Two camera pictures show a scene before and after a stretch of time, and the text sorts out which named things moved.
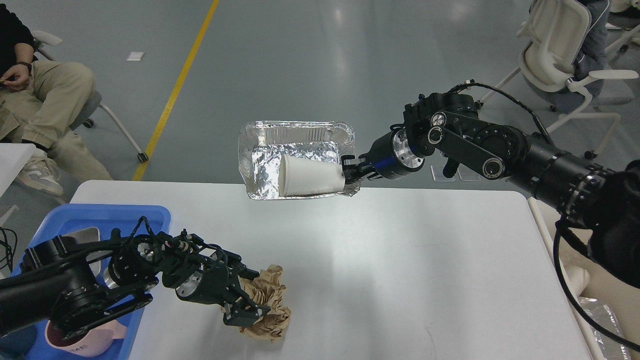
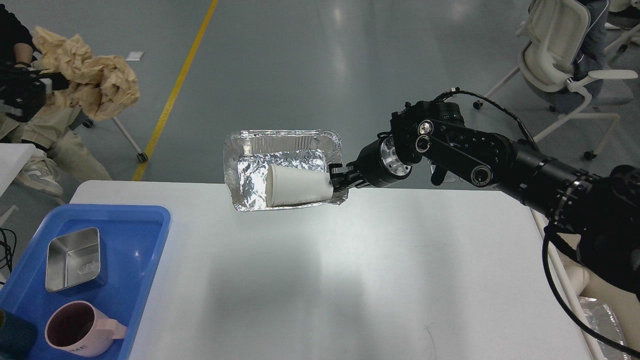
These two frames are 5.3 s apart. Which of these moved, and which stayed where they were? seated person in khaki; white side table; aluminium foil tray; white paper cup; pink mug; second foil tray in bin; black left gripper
Moved: white paper cup; black left gripper; aluminium foil tray
Stayed: second foil tray in bin; pink mug; seated person in khaki; white side table
